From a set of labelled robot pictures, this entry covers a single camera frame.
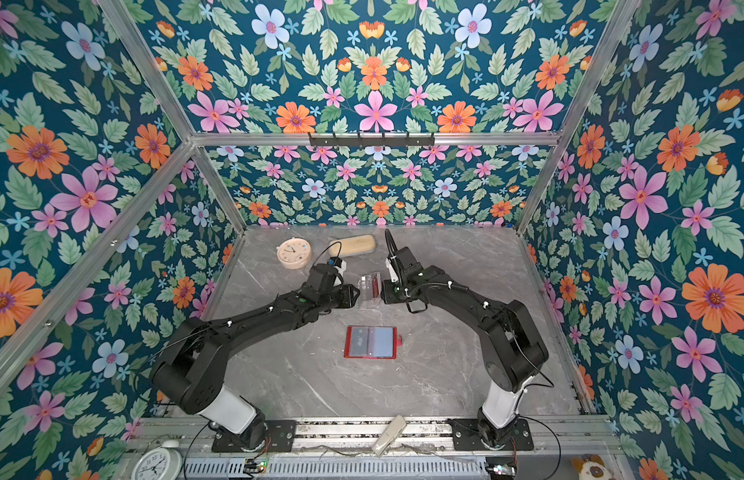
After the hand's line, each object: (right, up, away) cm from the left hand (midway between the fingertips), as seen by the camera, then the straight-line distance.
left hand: (361, 286), depth 88 cm
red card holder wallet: (+3, -17, +1) cm, 18 cm away
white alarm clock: (-44, -39, -21) cm, 62 cm away
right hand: (+7, -2, +1) cm, 8 cm away
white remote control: (+9, -34, -18) cm, 39 cm away
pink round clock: (-27, +10, +21) cm, 36 cm away
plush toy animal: (+55, -40, -21) cm, 71 cm away
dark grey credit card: (-1, -17, +1) cm, 17 cm away
